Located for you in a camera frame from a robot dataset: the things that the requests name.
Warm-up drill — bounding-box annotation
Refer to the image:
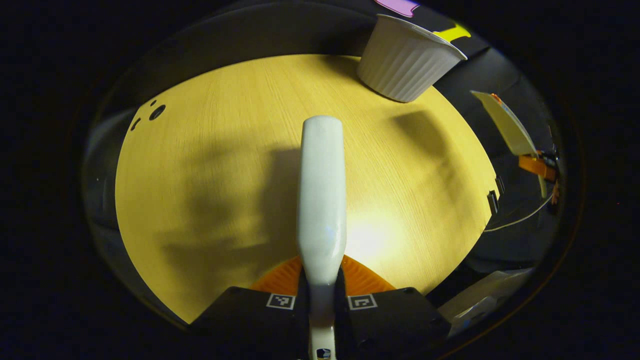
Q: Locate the thin white cable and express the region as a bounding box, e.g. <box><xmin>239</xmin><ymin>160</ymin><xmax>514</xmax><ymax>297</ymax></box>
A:
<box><xmin>482</xmin><ymin>194</ymin><xmax>555</xmax><ymax>233</ymax></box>

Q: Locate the light grey dustpan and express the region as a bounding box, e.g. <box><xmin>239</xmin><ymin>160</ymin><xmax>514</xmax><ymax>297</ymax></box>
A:
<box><xmin>470</xmin><ymin>90</ymin><xmax>549</xmax><ymax>199</ymax></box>

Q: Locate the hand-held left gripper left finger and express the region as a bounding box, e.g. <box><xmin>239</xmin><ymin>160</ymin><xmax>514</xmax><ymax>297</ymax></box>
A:
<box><xmin>190</xmin><ymin>256</ymin><xmax>308</xmax><ymax>360</ymax></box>

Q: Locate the pale grey flat object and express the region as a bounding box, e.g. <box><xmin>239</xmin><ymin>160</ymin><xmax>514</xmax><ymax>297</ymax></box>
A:
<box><xmin>439</xmin><ymin>267</ymin><xmax>536</xmax><ymax>337</ymax></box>

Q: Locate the wooden desktop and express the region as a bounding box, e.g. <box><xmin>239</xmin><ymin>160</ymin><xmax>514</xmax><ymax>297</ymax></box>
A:
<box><xmin>115</xmin><ymin>54</ymin><xmax>501</xmax><ymax>325</ymax></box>

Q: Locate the white ribbed garbage bin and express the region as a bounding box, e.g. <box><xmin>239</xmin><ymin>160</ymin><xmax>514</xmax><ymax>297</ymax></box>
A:
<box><xmin>356</xmin><ymin>13</ymin><xmax>468</xmax><ymax>103</ymax></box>

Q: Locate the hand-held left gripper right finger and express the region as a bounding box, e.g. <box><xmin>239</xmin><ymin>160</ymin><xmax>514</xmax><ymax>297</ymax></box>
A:
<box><xmin>336</xmin><ymin>255</ymin><xmax>451</xmax><ymax>358</ymax></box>

